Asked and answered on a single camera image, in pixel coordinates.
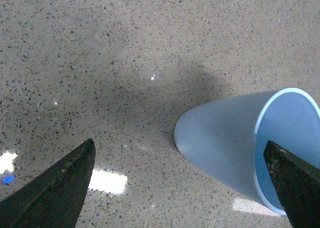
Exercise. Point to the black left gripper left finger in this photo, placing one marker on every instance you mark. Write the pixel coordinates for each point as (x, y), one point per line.
(55, 198)

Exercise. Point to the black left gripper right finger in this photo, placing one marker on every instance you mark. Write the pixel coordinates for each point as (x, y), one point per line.
(297, 185)

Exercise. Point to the blue plastic cup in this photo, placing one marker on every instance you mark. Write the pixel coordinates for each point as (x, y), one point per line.
(226, 138)

